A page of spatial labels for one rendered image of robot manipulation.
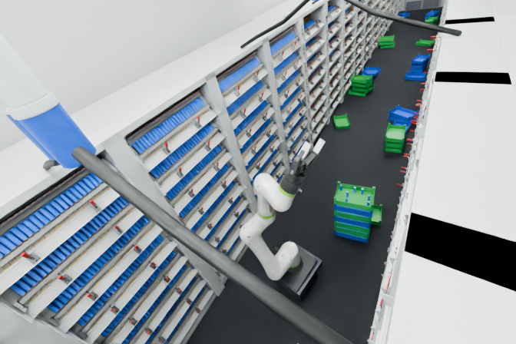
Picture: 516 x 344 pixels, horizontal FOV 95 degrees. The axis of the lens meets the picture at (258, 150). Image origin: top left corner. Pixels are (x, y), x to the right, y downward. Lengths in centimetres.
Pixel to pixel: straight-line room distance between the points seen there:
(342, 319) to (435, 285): 180
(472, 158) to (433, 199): 17
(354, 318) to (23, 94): 223
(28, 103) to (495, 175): 88
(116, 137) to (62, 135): 78
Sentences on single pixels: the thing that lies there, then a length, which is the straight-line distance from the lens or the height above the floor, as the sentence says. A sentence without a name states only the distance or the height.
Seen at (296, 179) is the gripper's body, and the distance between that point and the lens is 109.
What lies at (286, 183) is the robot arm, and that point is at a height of 138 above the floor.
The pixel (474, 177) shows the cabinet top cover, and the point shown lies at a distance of 70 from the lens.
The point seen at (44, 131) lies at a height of 205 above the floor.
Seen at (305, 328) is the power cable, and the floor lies 181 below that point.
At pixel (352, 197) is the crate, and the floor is 48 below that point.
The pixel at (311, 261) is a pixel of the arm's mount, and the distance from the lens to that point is 209.
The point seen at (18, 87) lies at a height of 212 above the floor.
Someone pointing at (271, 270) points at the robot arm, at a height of 57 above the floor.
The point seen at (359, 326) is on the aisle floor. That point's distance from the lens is 228.
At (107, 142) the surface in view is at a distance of 127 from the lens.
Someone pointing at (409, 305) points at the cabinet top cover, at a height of 174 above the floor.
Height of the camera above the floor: 219
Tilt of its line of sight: 37 degrees down
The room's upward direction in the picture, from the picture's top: 15 degrees counter-clockwise
